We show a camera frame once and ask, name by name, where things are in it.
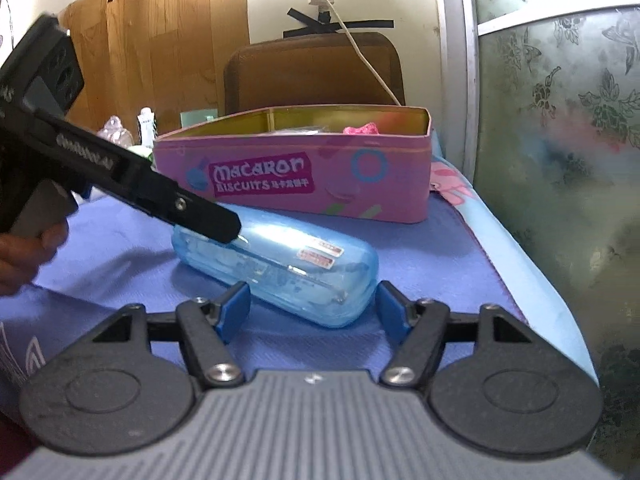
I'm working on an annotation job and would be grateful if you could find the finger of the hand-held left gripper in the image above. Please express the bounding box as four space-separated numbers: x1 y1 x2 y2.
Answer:
120 161 242 245

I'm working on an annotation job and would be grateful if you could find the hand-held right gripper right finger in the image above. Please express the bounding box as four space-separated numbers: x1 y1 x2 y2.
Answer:
375 281 547 390

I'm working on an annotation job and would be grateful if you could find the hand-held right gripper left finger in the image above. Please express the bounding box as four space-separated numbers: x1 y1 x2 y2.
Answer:
75 281 251 390

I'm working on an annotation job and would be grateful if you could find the blue translucent plastic case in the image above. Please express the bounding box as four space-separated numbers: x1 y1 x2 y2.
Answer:
171 203 380 330

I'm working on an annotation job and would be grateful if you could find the pink biscuit tin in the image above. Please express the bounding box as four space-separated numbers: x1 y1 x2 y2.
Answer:
152 105 433 224

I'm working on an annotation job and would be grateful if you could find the person's left hand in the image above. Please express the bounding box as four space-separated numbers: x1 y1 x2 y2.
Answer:
0 220 70 297

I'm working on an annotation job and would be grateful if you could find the clear plastic bag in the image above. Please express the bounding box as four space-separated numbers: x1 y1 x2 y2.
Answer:
97 115 134 149

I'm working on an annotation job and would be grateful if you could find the blue printed blanket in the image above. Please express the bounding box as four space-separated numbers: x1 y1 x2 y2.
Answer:
0 187 526 411

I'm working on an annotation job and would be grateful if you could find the mint green card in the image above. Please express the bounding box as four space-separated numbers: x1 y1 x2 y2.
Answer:
180 108 219 131

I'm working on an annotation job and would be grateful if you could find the white tube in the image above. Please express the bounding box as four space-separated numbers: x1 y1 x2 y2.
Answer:
136 106 160 152

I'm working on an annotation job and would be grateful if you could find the wooden board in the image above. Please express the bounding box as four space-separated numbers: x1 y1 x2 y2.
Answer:
60 0 251 137

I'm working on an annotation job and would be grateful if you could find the brown chair back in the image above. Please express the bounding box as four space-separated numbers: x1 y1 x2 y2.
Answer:
223 31 406 116

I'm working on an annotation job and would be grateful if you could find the black tape cross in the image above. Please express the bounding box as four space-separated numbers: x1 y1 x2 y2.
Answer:
283 6 396 40

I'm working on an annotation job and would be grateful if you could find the frosted floral window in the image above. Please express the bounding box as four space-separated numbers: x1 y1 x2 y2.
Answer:
467 0 640 466

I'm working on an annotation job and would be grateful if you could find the white power cable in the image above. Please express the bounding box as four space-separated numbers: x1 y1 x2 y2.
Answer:
327 2 404 107

